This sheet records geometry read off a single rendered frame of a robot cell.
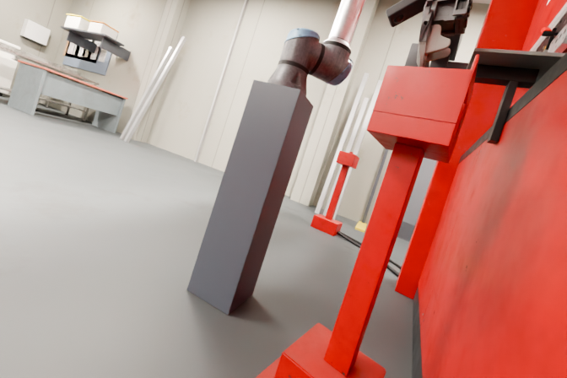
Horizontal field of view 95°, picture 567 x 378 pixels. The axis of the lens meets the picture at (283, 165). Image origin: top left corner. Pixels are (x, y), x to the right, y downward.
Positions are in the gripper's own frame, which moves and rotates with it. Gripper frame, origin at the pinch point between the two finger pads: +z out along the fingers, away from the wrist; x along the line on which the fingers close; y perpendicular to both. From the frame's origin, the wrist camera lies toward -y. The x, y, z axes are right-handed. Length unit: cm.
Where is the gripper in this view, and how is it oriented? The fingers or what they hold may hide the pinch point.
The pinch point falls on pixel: (418, 64)
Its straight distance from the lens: 69.5
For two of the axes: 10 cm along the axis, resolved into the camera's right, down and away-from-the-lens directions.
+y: 8.1, 1.8, -5.5
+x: 5.3, 1.5, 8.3
